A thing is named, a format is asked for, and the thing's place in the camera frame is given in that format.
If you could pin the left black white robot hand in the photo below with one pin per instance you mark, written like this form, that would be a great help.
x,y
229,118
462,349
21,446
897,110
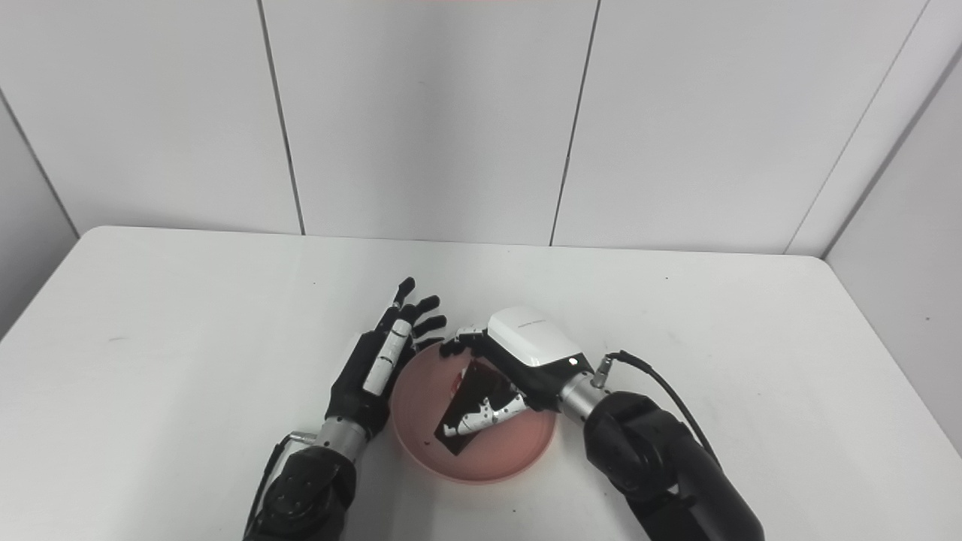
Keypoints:
x,y
361,383

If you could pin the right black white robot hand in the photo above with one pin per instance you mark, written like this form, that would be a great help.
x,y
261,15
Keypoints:
x,y
533,349

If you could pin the chocolate cake slice with fruit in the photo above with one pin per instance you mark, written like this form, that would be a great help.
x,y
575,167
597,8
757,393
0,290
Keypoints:
x,y
473,394

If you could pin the pink round plate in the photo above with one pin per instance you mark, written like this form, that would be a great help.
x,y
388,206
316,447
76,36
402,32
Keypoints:
x,y
488,454

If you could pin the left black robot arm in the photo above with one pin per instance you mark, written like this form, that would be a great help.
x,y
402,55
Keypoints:
x,y
312,488

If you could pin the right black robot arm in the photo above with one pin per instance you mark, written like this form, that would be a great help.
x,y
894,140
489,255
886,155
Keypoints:
x,y
661,466

